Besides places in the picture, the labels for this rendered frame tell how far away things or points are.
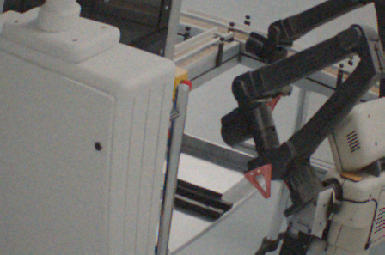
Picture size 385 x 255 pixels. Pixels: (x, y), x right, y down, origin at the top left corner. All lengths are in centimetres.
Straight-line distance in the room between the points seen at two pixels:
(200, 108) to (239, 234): 130
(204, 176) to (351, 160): 78
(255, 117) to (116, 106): 59
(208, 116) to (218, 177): 252
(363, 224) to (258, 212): 236
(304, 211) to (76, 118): 64
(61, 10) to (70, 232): 45
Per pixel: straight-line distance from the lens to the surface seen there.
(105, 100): 179
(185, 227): 270
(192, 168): 301
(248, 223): 453
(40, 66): 189
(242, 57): 386
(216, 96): 573
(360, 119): 227
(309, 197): 222
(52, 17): 190
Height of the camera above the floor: 224
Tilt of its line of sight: 24 degrees down
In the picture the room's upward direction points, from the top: 8 degrees clockwise
